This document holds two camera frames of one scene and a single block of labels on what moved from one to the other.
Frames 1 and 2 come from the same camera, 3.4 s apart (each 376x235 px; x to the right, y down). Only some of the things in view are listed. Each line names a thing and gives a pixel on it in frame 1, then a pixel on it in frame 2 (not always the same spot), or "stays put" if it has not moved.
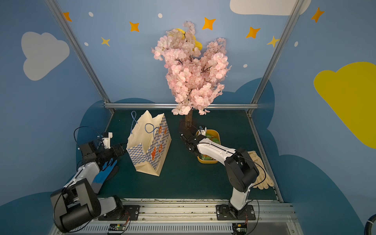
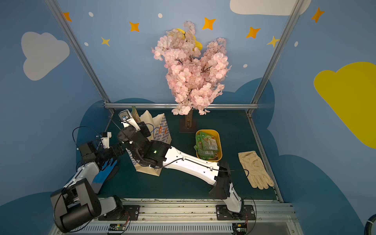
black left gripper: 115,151 stays put
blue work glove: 98,181 stays put
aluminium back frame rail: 138,105 stays put
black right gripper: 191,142 to 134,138
